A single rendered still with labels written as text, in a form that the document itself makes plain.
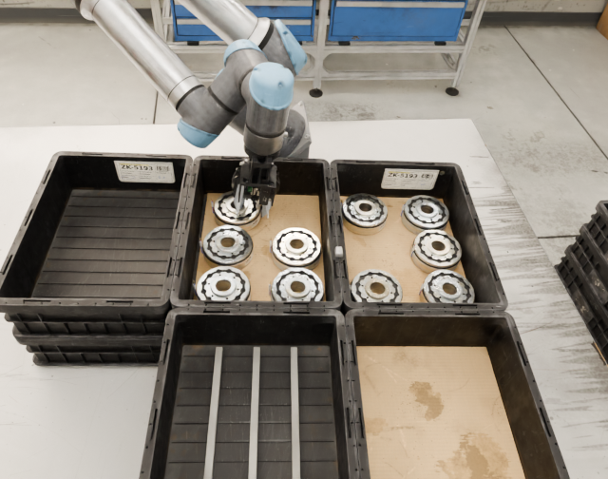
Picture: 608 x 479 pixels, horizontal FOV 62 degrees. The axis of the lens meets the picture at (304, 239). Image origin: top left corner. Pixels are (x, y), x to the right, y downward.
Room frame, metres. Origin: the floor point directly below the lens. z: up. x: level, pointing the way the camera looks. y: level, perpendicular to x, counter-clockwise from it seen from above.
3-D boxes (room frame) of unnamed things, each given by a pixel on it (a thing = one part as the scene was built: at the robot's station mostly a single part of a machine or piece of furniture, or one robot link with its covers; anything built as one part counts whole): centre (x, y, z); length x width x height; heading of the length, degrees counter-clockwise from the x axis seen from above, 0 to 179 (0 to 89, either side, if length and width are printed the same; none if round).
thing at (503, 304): (0.71, -0.21, 0.92); 0.40 x 0.30 x 0.02; 6
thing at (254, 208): (0.79, 0.15, 0.86); 0.10 x 0.10 x 0.01
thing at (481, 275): (0.71, -0.21, 0.87); 0.40 x 0.30 x 0.11; 6
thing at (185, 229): (0.68, 0.09, 0.92); 0.40 x 0.30 x 0.02; 6
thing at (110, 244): (0.65, 0.39, 0.87); 0.40 x 0.30 x 0.11; 6
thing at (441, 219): (0.83, -0.27, 0.86); 0.10 x 0.10 x 0.01
